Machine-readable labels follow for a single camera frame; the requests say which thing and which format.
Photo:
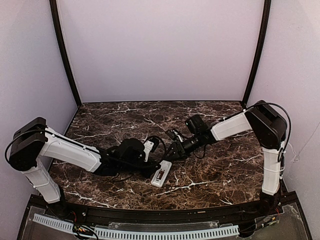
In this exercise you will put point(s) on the black frame post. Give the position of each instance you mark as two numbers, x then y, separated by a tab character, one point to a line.
63	52
258	51

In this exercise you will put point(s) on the black front rail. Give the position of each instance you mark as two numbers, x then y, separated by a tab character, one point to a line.
86	214

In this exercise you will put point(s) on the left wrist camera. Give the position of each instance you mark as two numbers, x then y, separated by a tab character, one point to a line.
149	147

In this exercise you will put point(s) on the white slotted cable duct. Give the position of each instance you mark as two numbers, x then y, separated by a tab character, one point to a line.
123	231

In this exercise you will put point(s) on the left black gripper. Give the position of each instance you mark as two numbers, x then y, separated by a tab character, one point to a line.
149	168

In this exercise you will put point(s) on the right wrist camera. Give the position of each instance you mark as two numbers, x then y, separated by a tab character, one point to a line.
175	135

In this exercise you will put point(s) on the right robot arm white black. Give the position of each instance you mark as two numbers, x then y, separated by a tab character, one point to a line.
271	129

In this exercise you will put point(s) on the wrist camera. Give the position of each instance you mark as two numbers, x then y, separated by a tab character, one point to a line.
149	147
175	135

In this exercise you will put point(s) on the right black frame post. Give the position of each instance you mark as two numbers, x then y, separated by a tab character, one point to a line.
258	51

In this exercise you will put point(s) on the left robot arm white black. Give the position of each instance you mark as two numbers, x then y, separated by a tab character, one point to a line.
36	139

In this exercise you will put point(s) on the left black frame post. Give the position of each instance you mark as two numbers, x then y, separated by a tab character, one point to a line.
63	52

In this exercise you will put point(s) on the white remote control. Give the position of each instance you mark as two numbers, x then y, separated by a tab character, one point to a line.
161	174

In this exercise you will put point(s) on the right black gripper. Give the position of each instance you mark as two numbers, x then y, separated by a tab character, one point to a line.
176	147

